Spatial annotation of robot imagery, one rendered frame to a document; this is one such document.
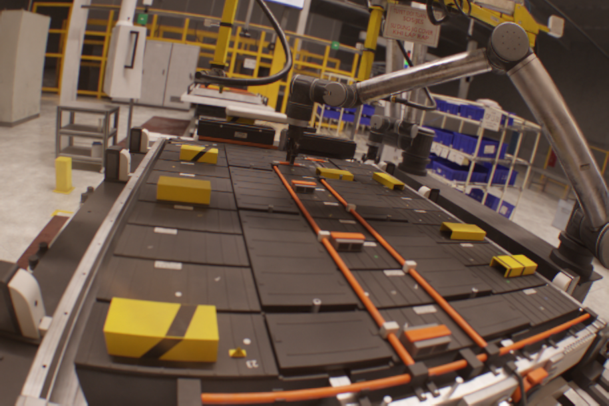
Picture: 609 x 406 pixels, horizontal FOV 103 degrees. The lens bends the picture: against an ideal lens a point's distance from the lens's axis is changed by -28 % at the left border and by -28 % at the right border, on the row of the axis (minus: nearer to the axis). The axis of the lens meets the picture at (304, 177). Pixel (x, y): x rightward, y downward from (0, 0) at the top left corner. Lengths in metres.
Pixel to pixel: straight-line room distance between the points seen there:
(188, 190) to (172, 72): 9.46
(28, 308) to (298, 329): 0.47
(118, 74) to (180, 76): 6.50
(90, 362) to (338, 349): 0.36
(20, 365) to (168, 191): 0.59
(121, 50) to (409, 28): 2.93
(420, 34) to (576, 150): 1.20
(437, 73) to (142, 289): 1.33
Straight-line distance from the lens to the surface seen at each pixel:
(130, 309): 0.50
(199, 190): 0.95
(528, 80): 1.29
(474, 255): 1.10
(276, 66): 11.29
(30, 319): 0.68
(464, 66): 1.50
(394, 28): 2.13
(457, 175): 3.95
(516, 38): 1.29
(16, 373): 0.68
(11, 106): 6.90
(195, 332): 0.46
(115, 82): 3.93
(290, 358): 0.50
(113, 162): 1.43
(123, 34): 3.93
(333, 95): 1.41
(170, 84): 10.36
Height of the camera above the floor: 1.37
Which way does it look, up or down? 15 degrees down
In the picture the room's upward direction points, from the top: 12 degrees clockwise
